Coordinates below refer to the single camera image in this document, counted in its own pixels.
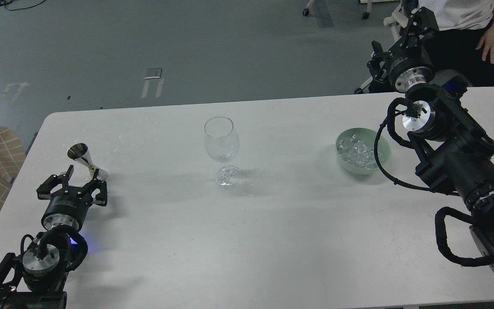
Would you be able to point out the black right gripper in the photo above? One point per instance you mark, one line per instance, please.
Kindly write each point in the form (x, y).
(407, 63)

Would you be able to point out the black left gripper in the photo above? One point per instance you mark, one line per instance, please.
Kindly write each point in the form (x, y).
(69, 206)

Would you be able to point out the steel cocktail jigger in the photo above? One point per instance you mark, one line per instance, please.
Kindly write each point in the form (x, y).
(80, 153)

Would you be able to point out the clear ice cubes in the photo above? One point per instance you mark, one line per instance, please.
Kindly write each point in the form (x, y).
(356, 154)

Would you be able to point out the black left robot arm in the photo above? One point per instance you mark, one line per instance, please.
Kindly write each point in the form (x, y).
(35, 278)

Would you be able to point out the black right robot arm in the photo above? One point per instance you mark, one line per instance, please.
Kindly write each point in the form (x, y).
(453, 150)

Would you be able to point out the clear wine glass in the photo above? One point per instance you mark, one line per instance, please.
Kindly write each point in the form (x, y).
(222, 145)

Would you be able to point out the white office chair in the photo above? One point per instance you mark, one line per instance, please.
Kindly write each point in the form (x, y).
(395, 19)

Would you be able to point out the seated person white shirt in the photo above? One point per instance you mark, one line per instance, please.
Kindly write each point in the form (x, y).
(453, 50)

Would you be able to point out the green bowl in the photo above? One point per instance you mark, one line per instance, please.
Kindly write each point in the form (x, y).
(383, 150)

